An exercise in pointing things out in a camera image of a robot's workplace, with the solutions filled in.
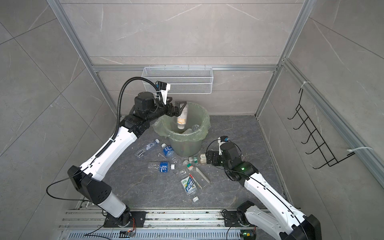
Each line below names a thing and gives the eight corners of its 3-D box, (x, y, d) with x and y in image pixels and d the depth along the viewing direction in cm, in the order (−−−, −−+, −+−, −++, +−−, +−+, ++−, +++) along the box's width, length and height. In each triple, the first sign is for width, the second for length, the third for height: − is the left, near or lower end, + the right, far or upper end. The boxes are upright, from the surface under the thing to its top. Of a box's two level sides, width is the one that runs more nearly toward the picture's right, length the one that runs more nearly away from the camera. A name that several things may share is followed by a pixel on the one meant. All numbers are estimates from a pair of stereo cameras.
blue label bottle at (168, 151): (170, 161, 95) (169, 157, 91) (160, 149, 101) (158, 145, 97) (177, 156, 98) (176, 152, 93) (166, 144, 103) (165, 140, 99)
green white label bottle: (189, 197, 80) (189, 195, 77) (180, 182, 85) (179, 180, 82) (200, 189, 83) (200, 186, 80) (190, 175, 88) (190, 172, 85)
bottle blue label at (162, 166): (149, 173, 90) (147, 170, 86) (151, 165, 94) (149, 161, 89) (174, 173, 90) (173, 170, 86) (175, 165, 94) (174, 161, 89)
